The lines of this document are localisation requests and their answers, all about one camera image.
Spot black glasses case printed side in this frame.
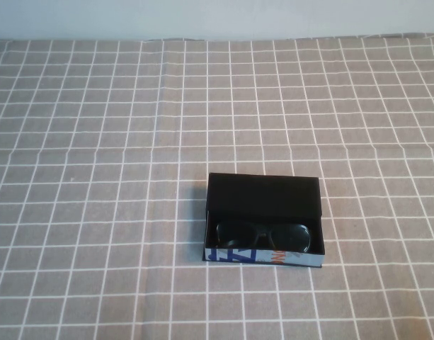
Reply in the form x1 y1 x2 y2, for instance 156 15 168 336
203 171 326 271

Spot grey white-checked tablecloth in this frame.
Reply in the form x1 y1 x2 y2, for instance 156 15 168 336
0 33 434 340

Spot black-framed glasses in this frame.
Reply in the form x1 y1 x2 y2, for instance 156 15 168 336
212 220 314 254

